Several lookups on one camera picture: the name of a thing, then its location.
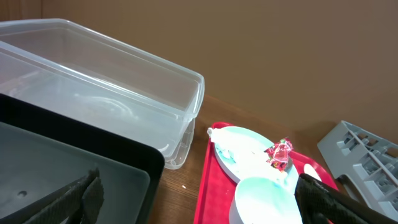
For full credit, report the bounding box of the white tissue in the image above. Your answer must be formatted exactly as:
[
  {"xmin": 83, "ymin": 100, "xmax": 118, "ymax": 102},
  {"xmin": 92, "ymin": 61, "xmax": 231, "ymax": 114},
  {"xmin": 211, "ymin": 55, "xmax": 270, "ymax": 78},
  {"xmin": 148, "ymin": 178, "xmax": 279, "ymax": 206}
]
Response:
[{"xmin": 207, "ymin": 126, "xmax": 273, "ymax": 163}]

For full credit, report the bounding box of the light blue bowl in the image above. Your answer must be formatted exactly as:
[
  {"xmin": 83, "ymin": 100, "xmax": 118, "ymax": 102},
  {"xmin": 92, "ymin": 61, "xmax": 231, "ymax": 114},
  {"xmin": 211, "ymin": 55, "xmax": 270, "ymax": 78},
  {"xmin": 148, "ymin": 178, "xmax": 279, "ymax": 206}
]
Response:
[{"xmin": 228, "ymin": 177, "xmax": 302, "ymax": 224}]

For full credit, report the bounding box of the red serving tray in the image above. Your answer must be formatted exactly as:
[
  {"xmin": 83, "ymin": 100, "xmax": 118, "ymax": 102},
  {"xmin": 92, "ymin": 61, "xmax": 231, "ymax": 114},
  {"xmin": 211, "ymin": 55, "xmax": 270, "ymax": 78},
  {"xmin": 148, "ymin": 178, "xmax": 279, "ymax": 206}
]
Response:
[{"xmin": 193, "ymin": 121, "xmax": 340, "ymax": 224}]

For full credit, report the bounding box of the grey dishwasher rack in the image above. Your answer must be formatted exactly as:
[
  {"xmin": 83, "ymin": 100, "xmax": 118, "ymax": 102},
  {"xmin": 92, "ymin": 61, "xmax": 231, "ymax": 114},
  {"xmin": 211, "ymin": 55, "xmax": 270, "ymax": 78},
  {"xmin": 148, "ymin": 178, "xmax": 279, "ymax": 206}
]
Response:
[{"xmin": 317, "ymin": 121, "xmax": 397, "ymax": 221}]

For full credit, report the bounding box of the clear plastic waste bin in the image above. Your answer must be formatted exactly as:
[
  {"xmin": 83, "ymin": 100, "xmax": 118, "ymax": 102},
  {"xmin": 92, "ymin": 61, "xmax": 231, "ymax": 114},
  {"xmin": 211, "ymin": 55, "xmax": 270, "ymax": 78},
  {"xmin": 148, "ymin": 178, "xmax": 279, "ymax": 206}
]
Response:
[{"xmin": 1, "ymin": 19, "xmax": 205, "ymax": 169}]

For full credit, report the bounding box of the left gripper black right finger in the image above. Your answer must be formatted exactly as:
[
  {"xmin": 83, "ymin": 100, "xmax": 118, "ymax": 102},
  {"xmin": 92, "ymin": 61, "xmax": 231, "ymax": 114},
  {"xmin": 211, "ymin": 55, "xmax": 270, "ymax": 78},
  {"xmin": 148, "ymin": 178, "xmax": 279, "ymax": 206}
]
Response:
[{"xmin": 295, "ymin": 174, "xmax": 397, "ymax": 224}]

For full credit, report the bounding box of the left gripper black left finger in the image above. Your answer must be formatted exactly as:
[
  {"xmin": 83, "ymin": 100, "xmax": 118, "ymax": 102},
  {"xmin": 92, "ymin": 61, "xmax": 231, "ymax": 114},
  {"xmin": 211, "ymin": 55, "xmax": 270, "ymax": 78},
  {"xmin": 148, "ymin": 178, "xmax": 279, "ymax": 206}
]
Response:
[{"xmin": 1, "ymin": 169, "xmax": 104, "ymax": 224}]

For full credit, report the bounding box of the large light blue plate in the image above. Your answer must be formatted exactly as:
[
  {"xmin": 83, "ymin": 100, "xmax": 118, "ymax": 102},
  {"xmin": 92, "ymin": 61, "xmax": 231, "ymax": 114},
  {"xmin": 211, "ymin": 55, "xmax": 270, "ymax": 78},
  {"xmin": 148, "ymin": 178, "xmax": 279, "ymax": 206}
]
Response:
[{"xmin": 207, "ymin": 126, "xmax": 299, "ymax": 193}]

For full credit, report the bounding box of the black plastic tray bin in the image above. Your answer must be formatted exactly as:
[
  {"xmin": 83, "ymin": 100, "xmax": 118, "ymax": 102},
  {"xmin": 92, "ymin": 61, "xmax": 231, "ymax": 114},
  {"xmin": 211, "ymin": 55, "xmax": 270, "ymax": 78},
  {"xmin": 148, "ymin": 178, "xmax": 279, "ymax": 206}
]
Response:
[{"xmin": 1, "ymin": 95, "xmax": 165, "ymax": 223}]

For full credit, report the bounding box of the red candy wrapper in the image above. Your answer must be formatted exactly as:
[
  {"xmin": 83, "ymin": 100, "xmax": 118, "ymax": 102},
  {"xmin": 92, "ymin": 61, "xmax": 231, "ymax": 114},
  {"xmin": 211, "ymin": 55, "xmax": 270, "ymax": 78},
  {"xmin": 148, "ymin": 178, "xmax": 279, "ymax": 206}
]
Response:
[{"xmin": 265, "ymin": 138, "xmax": 294, "ymax": 172}]

